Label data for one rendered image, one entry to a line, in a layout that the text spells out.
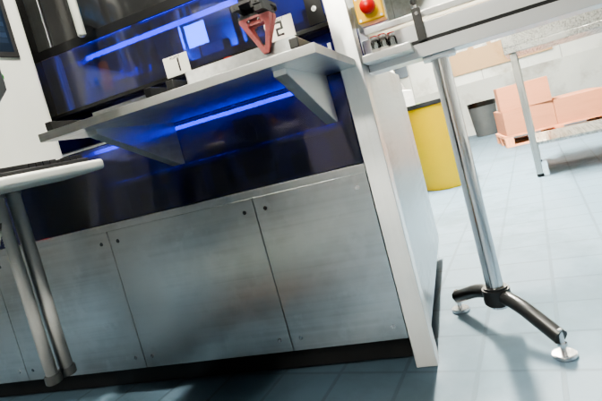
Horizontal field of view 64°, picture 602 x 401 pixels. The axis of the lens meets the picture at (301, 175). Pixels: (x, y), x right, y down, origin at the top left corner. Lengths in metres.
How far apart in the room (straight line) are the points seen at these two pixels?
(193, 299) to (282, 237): 0.38
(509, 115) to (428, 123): 2.05
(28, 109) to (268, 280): 0.89
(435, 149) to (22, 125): 3.16
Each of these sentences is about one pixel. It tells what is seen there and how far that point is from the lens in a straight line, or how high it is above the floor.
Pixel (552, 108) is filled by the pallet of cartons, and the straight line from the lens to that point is 6.06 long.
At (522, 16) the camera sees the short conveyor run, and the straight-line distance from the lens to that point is 1.43.
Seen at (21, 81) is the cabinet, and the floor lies 1.09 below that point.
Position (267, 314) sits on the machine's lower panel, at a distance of 1.54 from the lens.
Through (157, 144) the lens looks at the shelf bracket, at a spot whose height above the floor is 0.80.
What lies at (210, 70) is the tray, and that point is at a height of 0.90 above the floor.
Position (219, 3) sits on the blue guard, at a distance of 1.47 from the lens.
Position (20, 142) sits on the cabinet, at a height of 0.91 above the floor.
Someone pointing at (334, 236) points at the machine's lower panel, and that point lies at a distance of 1.38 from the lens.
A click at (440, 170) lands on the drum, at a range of 4.11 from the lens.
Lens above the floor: 0.71
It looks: 4 degrees down
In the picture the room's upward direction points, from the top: 15 degrees counter-clockwise
